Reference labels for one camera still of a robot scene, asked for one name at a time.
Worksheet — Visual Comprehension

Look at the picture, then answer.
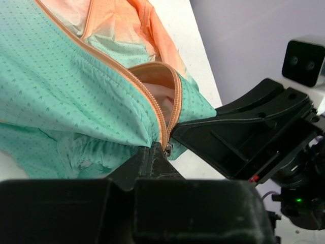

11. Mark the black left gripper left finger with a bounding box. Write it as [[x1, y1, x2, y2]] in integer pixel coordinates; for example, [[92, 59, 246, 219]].
[[1, 147, 150, 243]]

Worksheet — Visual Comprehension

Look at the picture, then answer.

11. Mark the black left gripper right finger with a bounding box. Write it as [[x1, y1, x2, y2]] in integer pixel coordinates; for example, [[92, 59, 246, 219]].
[[132, 141, 277, 244]]

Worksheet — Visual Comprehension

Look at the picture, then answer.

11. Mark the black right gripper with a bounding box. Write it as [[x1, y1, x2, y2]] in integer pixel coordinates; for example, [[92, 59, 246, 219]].
[[172, 78, 324, 188]]

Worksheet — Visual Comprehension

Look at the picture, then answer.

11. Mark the peach and teal jacket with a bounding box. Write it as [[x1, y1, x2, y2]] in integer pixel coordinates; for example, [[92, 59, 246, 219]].
[[1, 1, 216, 179]]

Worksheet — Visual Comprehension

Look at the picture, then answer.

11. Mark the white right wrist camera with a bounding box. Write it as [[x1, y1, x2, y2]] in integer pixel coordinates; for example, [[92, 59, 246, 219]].
[[281, 35, 324, 114]]

